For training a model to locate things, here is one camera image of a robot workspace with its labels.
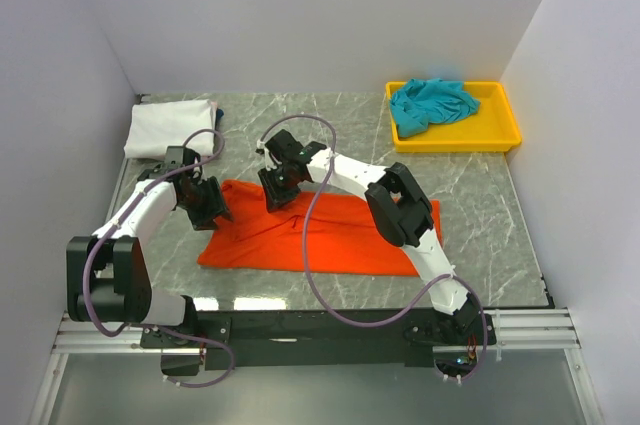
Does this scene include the aluminium frame rail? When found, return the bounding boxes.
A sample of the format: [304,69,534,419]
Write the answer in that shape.
[52,309,581,355]

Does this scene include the folded white t-shirt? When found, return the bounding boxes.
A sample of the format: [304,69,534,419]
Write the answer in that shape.
[124,99,211,159]

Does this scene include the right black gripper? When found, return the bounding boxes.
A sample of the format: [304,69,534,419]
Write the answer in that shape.
[258,164,301,214]

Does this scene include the orange t-shirt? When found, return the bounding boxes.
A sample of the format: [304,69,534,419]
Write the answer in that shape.
[197,180,417,277]

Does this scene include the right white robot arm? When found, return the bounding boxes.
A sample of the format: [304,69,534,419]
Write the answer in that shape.
[257,130,484,344]

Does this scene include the black base beam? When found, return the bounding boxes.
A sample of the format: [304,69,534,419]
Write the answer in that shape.
[140,307,497,377]

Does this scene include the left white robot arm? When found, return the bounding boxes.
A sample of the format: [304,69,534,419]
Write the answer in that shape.
[66,146,232,347]

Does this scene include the folded dark blue t-shirt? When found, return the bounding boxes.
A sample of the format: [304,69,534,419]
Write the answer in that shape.
[215,108,224,130]

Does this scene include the yellow plastic tray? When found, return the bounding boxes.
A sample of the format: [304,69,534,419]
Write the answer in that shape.
[386,79,522,153]

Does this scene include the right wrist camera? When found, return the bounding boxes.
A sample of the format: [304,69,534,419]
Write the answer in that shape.
[256,139,278,170]

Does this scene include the teal t-shirt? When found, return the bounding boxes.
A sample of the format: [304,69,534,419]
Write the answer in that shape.
[390,78,480,138]

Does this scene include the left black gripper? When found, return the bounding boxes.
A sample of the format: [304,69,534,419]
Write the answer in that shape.
[179,176,234,231]

